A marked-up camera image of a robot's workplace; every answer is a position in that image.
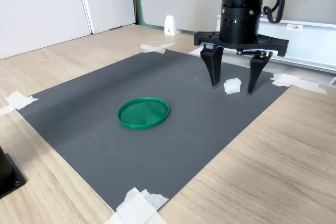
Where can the small white label sticker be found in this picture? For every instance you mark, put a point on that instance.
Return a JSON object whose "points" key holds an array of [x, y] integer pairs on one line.
{"points": [[295, 27]]}

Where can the white partition foot bracket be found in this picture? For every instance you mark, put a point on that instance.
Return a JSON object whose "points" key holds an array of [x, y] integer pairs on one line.
{"points": [[170, 26]]}

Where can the round green lid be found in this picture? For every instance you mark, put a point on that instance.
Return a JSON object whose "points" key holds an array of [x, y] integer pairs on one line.
{"points": [[143, 114]]}

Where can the dark grey mat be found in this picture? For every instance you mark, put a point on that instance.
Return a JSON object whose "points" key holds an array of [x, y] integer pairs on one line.
{"points": [[157, 150]]}

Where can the white tape patch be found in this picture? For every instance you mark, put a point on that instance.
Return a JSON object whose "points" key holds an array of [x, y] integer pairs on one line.
{"points": [[136, 208], [18, 100], [291, 81], [156, 47]]}

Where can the small white plastic terminal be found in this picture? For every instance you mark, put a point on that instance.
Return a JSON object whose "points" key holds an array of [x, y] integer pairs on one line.
{"points": [[232, 86]]}

